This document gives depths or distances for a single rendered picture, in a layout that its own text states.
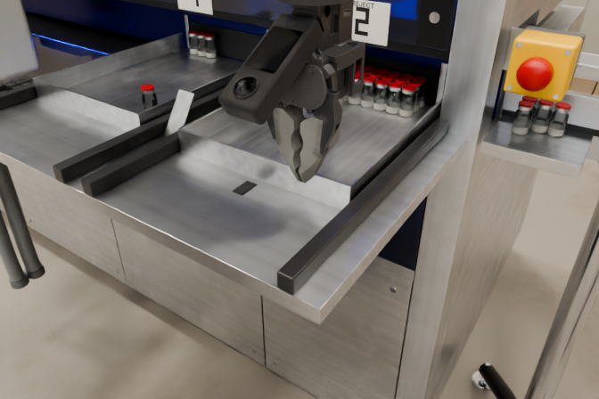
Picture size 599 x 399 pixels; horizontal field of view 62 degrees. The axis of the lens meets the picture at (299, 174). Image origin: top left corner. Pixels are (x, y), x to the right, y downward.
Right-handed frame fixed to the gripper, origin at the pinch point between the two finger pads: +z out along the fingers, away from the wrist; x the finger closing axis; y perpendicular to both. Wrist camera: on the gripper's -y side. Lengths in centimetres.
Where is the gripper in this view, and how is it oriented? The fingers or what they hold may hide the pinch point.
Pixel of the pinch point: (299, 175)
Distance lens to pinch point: 56.0
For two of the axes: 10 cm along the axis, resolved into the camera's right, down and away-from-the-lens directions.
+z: 0.0, 8.6, 5.1
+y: 5.6, -4.2, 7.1
